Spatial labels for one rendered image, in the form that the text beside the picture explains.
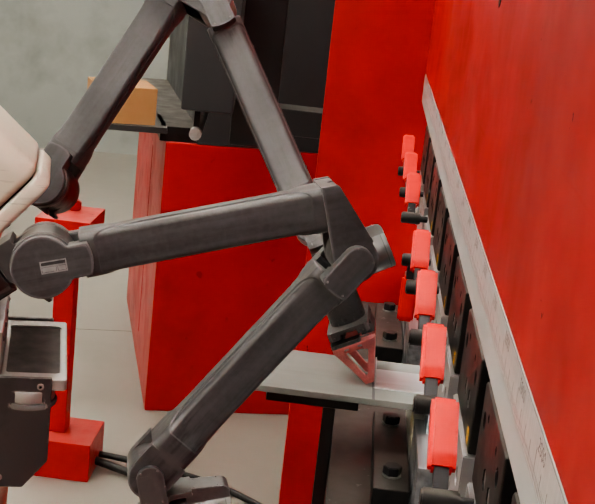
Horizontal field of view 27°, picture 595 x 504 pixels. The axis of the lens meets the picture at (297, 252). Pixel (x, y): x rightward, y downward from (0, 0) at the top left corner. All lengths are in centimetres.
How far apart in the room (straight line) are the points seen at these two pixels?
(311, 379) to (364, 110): 94
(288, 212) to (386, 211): 121
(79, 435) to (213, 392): 227
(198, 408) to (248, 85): 56
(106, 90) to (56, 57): 693
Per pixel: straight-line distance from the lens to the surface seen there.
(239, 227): 152
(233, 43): 193
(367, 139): 270
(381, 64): 268
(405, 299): 172
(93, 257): 151
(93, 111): 194
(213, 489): 163
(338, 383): 189
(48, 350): 181
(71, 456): 379
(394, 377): 194
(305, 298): 155
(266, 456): 408
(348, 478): 188
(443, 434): 98
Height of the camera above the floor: 165
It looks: 14 degrees down
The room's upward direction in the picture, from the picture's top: 6 degrees clockwise
